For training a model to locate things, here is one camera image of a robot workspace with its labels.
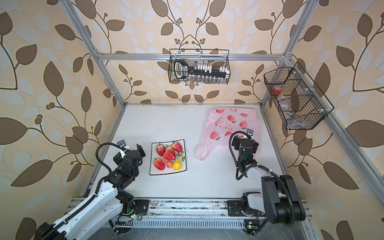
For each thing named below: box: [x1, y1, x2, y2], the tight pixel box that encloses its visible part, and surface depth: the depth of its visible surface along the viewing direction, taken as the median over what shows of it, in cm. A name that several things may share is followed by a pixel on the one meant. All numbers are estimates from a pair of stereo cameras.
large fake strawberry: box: [153, 158, 165, 171], surface depth 86 cm
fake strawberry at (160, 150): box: [156, 144, 166, 157], surface depth 93 cm
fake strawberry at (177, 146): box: [172, 141, 183, 153], surface depth 93 cm
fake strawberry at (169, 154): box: [163, 146, 176, 162], surface depth 86 cm
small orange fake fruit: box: [166, 161, 173, 169], surface depth 87 cm
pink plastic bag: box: [196, 107, 262, 162], surface depth 97 cm
